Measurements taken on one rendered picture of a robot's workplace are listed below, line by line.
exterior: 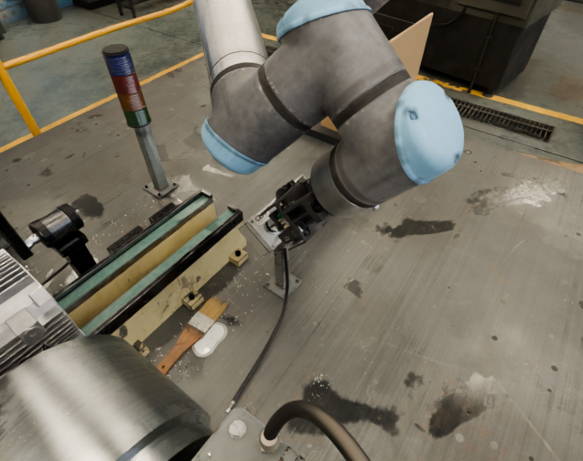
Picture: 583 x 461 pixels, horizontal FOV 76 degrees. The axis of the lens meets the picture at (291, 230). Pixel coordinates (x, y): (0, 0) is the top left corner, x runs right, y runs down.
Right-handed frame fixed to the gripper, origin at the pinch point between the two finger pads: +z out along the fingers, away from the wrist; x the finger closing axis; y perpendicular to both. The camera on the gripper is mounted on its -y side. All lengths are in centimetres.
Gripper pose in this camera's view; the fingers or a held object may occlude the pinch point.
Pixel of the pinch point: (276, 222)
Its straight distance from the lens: 66.9
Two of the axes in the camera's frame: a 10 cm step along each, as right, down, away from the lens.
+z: -4.9, 2.7, 8.3
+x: 6.3, 7.6, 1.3
